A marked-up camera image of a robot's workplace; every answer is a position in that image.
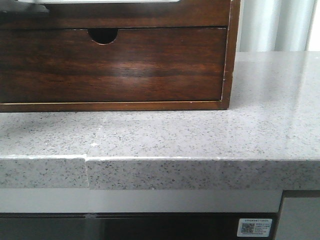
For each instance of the dark gripper finger tip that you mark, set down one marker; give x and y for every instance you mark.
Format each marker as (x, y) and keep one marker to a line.
(20, 7)

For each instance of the dark wooden drawer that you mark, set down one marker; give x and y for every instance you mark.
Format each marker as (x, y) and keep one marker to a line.
(141, 64)

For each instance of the dark wooden drawer cabinet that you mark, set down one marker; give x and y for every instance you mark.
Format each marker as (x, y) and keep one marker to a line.
(103, 20)

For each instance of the white tray on cabinet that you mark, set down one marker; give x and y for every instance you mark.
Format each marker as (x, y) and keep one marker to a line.
(103, 1)

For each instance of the black glass oven door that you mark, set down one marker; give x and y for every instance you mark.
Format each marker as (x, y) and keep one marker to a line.
(128, 226)

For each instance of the white sheer curtain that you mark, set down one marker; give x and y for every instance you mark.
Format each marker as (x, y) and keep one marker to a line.
(279, 25)

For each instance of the white QR code sticker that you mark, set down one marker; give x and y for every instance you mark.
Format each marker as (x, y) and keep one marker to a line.
(254, 227)

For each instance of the grey cabinet door panel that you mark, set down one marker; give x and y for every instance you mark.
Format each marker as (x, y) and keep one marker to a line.
(299, 216)

